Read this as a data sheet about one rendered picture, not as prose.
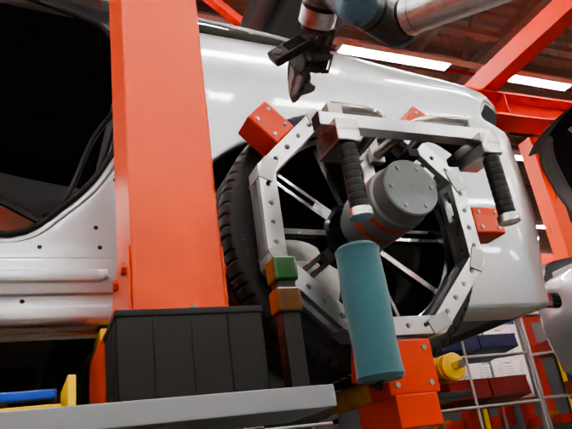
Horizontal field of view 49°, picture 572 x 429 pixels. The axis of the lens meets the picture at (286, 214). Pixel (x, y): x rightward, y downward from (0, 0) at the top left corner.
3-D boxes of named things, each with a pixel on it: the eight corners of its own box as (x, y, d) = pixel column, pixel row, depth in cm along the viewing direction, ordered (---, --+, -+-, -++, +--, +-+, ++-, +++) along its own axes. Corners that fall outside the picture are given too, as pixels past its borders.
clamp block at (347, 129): (340, 163, 124) (336, 140, 127) (363, 140, 117) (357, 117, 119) (318, 162, 123) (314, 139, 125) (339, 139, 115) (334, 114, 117)
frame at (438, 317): (487, 337, 144) (433, 134, 166) (506, 330, 139) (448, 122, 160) (268, 350, 123) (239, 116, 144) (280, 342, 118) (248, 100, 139)
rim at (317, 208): (382, 185, 185) (219, 173, 166) (426, 146, 166) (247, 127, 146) (417, 355, 165) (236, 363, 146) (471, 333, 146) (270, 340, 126)
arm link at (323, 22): (313, 14, 146) (294, -2, 153) (308, 34, 149) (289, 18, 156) (345, 14, 151) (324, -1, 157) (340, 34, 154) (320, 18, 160)
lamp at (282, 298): (294, 317, 98) (290, 293, 99) (304, 310, 95) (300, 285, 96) (271, 318, 96) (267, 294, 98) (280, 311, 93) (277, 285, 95)
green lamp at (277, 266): (289, 287, 100) (286, 263, 101) (300, 279, 96) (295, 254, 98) (266, 287, 98) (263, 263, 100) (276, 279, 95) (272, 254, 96)
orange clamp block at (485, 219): (458, 244, 155) (487, 244, 158) (477, 231, 148) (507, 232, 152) (451, 218, 157) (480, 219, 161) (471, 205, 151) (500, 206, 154)
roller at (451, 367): (402, 399, 154) (397, 375, 156) (477, 376, 129) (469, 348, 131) (381, 402, 151) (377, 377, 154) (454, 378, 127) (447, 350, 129)
